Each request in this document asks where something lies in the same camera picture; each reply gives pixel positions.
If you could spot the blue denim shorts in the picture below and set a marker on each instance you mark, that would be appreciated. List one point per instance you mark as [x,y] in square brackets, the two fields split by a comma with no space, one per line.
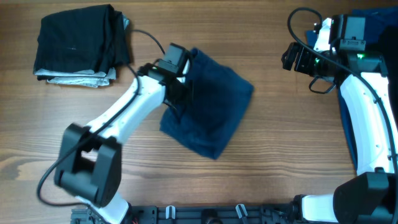
[220,100]

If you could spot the black folded garment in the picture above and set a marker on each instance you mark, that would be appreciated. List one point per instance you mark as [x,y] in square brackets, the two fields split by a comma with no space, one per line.
[77,37]

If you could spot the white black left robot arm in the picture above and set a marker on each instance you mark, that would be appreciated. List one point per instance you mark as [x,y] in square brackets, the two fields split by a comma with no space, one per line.
[89,165]

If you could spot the grey folded garment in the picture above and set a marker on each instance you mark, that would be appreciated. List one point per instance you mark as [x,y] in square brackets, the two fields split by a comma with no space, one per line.
[90,79]

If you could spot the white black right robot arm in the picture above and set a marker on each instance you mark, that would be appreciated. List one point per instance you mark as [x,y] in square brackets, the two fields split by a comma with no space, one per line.
[368,198]

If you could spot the blue t-shirt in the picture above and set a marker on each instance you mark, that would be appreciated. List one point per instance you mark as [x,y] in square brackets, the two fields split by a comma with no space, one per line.
[362,54]

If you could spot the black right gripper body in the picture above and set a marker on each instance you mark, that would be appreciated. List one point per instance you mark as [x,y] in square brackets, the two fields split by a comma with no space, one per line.
[313,65]

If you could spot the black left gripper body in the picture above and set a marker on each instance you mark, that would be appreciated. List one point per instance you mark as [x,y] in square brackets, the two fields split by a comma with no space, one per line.
[183,94]

